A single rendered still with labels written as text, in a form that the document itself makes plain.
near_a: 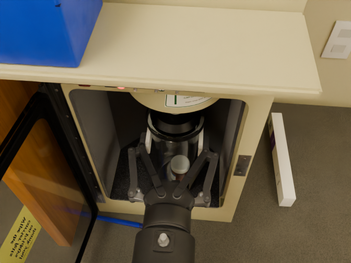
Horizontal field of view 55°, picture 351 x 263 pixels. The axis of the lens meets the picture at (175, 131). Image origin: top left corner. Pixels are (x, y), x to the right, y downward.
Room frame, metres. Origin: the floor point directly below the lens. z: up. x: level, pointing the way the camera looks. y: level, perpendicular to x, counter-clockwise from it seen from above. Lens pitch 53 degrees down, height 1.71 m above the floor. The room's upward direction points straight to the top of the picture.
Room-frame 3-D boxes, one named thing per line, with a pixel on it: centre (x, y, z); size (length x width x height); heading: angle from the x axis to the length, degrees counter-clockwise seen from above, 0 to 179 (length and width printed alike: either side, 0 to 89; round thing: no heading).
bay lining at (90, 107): (0.44, 0.02, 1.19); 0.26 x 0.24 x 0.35; 85
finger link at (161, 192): (0.29, 0.04, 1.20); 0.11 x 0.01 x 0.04; 24
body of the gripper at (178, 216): (0.23, 0.01, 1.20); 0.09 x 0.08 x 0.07; 176
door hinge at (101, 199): (0.33, 0.17, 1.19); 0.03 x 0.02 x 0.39; 85
